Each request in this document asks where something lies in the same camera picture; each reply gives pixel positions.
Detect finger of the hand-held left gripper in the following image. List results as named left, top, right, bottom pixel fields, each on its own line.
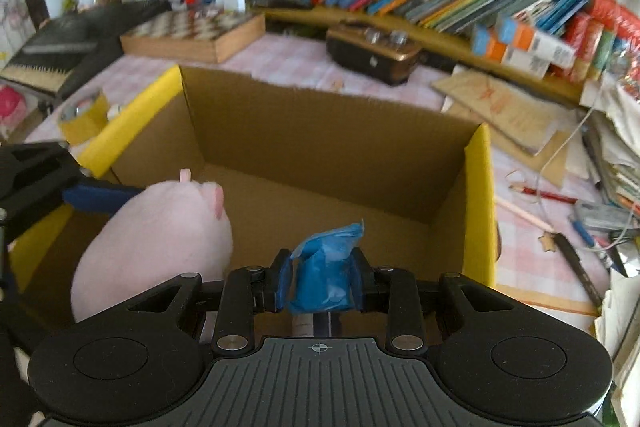
left=0, top=142, right=144, bottom=242
left=0, top=292, right=48, bottom=427

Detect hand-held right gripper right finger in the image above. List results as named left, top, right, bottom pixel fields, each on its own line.
left=350, top=248, right=511, bottom=355

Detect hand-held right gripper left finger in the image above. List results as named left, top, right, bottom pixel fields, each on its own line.
left=125, top=249, right=292, bottom=355

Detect blue plastic bag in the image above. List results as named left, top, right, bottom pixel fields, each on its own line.
left=289, top=221, right=364, bottom=314

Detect pink plush pig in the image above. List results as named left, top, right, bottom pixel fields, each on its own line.
left=70, top=179, right=234, bottom=323

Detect yellow tape roll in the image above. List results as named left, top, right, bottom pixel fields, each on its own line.
left=57, top=89, right=110, bottom=146

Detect yellow cardboard box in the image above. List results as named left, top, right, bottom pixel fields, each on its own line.
left=9, top=64, right=499, bottom=343

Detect black electronic keyboard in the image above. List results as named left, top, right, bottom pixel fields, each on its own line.
left=0, top=0, right=171, bottom=100

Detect beige orange-edged placemat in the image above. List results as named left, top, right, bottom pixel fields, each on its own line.
left=495, top=277, right=601, bottom=319

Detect pale wooden pencil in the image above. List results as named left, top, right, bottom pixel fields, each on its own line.
left=495, top=197, right=556, bottom=233

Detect wooden chessboard box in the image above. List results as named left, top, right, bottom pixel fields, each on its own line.
left=120, top=9, right=266, bottom=64

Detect red pencil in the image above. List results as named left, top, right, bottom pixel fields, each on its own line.
left=510, top=184, right=578, bottom=205

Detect black pen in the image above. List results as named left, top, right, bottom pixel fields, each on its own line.
left=552, top=232, right=606, bottom=308

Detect brown paper envelope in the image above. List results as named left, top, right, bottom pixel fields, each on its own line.
left=432, top=69, right=571, bottom=158

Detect dark brown box metal knobs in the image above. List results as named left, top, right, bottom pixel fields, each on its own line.
left=326, top=23, right=425, bottom=86

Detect stack of papers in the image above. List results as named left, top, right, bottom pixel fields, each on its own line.
left=582, top=82, right=640, bottom=427

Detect red gift box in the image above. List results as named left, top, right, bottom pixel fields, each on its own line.
left=565, top=0, right=640, bottom=82

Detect white cable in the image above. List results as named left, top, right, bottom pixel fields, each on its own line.
left=540, top=72, right=617, bottom=188

